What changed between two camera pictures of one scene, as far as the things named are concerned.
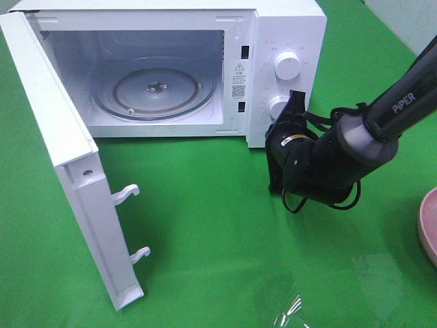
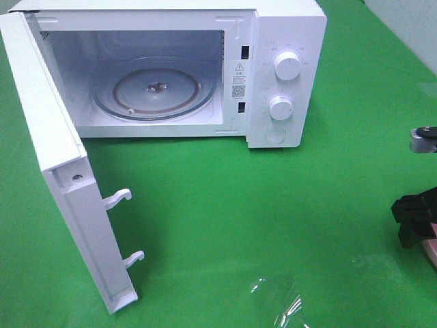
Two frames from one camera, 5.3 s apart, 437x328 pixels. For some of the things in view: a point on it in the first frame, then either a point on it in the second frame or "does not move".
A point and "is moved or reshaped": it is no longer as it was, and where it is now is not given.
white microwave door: [75, 154] is moved or reshaped
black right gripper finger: [295, 108] to [415, 213]
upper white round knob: [287, 65] does not move
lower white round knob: [276, 105] does not move
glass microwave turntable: [153, 89] does not move
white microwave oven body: [180, 68] does not move
